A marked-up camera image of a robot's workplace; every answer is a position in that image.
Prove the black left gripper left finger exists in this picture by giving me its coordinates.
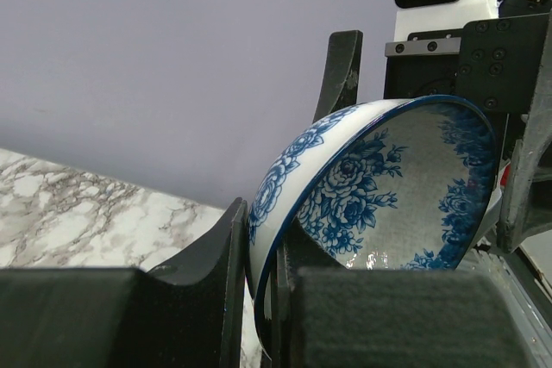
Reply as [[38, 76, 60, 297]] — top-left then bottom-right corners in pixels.
[[1, 198, 248, 367]]

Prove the blue and white bowl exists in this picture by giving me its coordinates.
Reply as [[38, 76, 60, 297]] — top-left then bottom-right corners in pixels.
[[247, 95, 498, 336]]

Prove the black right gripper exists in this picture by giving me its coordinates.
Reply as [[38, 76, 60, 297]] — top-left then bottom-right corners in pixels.
[[384, 0, 552, 136]]

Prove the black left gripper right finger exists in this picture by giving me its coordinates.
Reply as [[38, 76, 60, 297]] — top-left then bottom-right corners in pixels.
[[272, 222, 530, 367]]

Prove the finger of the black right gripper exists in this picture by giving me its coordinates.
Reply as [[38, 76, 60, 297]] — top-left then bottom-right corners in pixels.
[[313, 30, 363, 122], [496, 105, 552, 253]]

